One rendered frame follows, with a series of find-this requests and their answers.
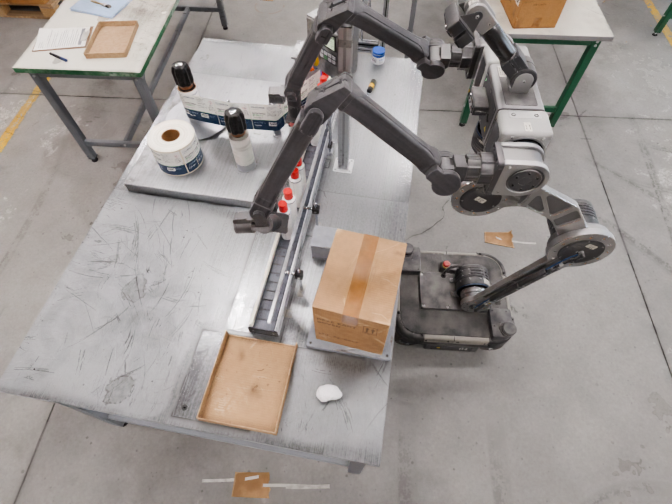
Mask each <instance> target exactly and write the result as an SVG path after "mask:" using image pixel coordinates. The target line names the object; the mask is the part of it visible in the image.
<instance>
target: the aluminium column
mask: <svg viewBox="0 0 672 504"><path fill-rule="evenodd" d="M353 28H354V26H352V25H349V24H345V23H344V24H343V25H342V26H341V27H340V28H339V29H338V39H339V40H349V41H351V40H352V36H353ZM352 58H353V42H352V45H351V48H347V47H338V71H342V72H343V71H344V72H351V68H352ZM351 76H352V72H351ZM350 118H351V116H349V115H348V114H346V113H343V112H341V111H340V110H338V168H342V169H348V165H349V148H350Z"/></svg>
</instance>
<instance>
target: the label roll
mask: <svg viewBox="0 0 672 504"><path fill-rule="evenodd" d="M147 143H148V146H149V147H150V149H151V151H152V153H153V155H154V157H155V159H156V161H157V163H158V165H159V167H160V169H161V170H162V171H163V172H164V173H166V174H168V175H171V176H183V175H187V174H190V173H192V172H194V171H195V170H196V169H198V168H199V167H200V165H201V164H202V162H203V158H204V157H203V152H202V150H201V147H200V144H199V142H198V139H197V136H196V134H195V131H194V128H193V126H192V125H191V124H190V123H188V122H186V121H183V120H178V119H173V120H167V121H163V122H161V123H159V124H157V125H155V126H154V127H153V128H152V129H151V130H150V131H149V133H148V135H147Z"/></svg>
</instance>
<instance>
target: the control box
mask: <svg viewBox="0 0 672 504"><path fill-rule="evenodd" d="M317 10H318V8H317V9H316V10H314V11H312V12H310V13H308V14H307V17H306V21H307V35H308V33H309V31H310V29H311V26H312V23H313V20H314V18H315V16H317ZM333 36H335V37H336V53H335V52H333V51H332V50H330V49H328V48H327V47H325V46H323V49H325V50H326V51H328V52H330V53H331V54H333V55H335V56H336V64H337V67H336V66H334V65H333V64H331V63H329V62H328V61H326V60H324V59H323V58H321V57H319V55H318V57H317V59H316V61H315V62H314V65H313V66H315V67H316V68H318V69H319V70H321V71H323V72H324V73H326V74H327V75H329V76H330V77H332V78H333V77H335V76H337V75H339V71H338V47H339V39H338V30H337V31H336V32H335V33H334V34H333ZM358 37H359V28H357V27H355V26H354V28H353V58H352V74H354V73H355V72H357V59H358Z"/></svg>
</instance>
